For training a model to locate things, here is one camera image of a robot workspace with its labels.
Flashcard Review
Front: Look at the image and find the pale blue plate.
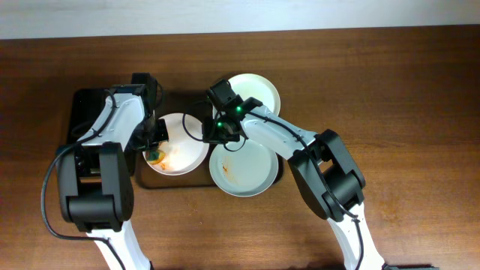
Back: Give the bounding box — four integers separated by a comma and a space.
209, 140, 280, 197

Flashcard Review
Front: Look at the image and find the brown plastic tray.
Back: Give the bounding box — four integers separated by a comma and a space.
134, 89, 284, 191

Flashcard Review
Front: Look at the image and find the pink white plate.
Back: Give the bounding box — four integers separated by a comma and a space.
142, 112, 209, 176

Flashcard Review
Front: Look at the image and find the yellow green sponge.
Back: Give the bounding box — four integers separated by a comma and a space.
145, 149, 166, 165

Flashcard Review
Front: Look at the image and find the black plastic tray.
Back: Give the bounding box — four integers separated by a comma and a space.
66, 88, 138, 177

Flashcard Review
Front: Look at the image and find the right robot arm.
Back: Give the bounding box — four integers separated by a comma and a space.
202, 79, 388, 270

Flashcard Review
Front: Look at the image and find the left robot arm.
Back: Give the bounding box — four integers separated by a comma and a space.
55, 73, 168, 269

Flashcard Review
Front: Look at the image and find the cream white plate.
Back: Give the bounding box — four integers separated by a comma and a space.
228, 73, 281, 116

